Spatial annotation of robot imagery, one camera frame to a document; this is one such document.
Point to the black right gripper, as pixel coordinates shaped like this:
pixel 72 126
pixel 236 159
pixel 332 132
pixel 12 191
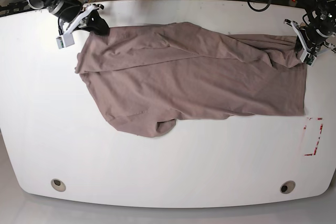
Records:
pixel 67 10

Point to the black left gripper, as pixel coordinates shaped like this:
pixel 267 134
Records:
pixel 319 25

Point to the mauve T-shirt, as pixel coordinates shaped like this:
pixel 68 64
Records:
pixel 145 78

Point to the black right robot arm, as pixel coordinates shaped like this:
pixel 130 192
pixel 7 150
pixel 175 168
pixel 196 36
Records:
pixel 74 15

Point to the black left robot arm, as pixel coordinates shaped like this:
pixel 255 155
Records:
pixel 319 23

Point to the red tape rectangle marking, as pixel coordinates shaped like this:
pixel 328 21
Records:
pixel 311 136

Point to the right table grommet hole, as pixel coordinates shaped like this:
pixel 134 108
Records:
pixel 287 187

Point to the table grommet hole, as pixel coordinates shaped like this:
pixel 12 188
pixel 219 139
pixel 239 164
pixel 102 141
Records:
pixel 58 185
pixel 287 187

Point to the left table grommet hole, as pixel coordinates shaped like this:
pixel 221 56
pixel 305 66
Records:
pixel 58 185

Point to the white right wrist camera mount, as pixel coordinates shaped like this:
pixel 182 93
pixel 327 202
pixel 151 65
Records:
pixel 80 21

